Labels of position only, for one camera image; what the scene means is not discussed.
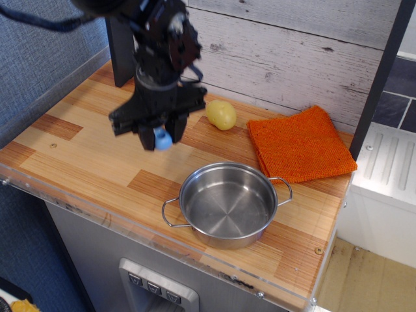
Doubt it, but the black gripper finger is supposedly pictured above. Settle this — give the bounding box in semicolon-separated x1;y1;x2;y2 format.
165;113;189;144
138;125;155;151

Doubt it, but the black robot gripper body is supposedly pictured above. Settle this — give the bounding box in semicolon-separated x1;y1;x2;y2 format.
109;70;207;136

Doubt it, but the blue grey toy spoon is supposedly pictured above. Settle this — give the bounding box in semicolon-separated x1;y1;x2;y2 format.
153;127;173;150

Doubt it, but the stainless steel pot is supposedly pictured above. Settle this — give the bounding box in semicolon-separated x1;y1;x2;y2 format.
175;162;293;250

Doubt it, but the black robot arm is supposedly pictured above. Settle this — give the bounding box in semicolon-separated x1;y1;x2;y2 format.
74;1;207;151

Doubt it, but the yellow toy potato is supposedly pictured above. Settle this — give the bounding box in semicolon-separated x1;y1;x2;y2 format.
205;99;237;131

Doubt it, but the orange folded cloth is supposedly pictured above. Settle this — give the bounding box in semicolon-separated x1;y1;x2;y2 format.
247;105;358;183

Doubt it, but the grey toy fridge cabinet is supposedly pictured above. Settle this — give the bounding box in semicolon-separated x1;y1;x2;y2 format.
46;203;282;311

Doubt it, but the yellow object bottom left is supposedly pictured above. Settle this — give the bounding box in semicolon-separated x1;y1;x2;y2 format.
10;300;40;312

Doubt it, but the white ribbed radiator unit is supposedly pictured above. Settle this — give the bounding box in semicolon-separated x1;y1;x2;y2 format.
337;123;415;267

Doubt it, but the dark grey left post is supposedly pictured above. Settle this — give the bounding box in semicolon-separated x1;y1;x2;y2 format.
105;18;136;87

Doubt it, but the dark grey post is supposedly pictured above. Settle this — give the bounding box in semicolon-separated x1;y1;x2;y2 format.
105;18;136;87
350;0;415;160

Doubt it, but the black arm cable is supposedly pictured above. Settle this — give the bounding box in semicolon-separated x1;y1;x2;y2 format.
0;6;95;33

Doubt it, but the dark grey right post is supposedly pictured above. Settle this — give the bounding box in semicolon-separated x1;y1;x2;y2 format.
350;0;415;160

